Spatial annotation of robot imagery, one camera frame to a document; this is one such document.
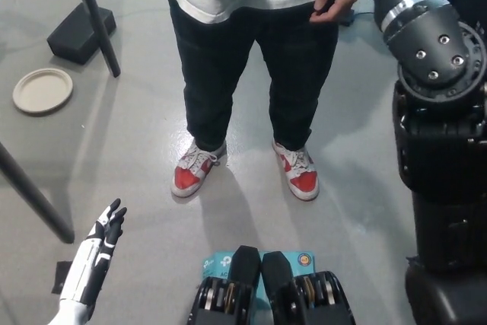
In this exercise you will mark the person left hand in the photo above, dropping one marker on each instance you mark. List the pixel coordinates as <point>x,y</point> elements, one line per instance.
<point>335,7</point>

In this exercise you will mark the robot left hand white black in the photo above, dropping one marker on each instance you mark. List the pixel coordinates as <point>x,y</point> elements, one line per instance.
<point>97,252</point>

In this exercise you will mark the black power adapter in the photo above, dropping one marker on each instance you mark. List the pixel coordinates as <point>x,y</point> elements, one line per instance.
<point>348,18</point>

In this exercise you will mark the black floor tape patch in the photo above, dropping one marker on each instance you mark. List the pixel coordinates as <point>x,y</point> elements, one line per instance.
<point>62,277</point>

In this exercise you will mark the black jeans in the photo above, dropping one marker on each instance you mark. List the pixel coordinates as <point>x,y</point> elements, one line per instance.
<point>289,81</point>

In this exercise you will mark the thick black table leg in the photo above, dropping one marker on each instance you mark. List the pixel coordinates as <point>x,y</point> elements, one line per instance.
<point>30,192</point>

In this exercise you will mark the red white right sneaker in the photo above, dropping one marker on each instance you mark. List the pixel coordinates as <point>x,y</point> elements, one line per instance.
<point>192,174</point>

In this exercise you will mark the red white sneaker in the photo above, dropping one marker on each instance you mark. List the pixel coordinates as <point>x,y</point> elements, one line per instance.
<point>192,174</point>
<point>298,176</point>

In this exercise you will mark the beige paper plate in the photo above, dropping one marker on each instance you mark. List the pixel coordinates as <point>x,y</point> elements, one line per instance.
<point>42,91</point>

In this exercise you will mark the red white left sneaker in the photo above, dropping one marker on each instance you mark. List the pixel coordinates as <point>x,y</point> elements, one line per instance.
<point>298,176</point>

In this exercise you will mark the black foam block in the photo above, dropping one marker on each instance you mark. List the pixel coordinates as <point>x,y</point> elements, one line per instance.
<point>78,34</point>

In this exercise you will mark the thin black table leg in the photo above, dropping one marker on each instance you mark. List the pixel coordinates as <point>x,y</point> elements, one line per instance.
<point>95,16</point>

